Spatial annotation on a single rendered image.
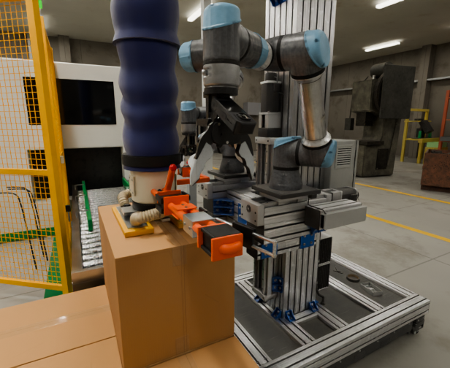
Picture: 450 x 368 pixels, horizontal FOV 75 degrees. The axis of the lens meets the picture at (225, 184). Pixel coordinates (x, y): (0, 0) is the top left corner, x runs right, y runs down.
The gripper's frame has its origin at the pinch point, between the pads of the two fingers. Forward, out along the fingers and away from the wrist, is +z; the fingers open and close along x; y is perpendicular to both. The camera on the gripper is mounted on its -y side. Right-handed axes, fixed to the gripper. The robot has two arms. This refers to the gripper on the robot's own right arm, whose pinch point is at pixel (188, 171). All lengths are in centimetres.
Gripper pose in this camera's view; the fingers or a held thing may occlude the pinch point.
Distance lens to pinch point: 156.0
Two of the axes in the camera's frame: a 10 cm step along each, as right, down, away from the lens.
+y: 4.8, 1.7, -8.6
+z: 0.0, 9.8, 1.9
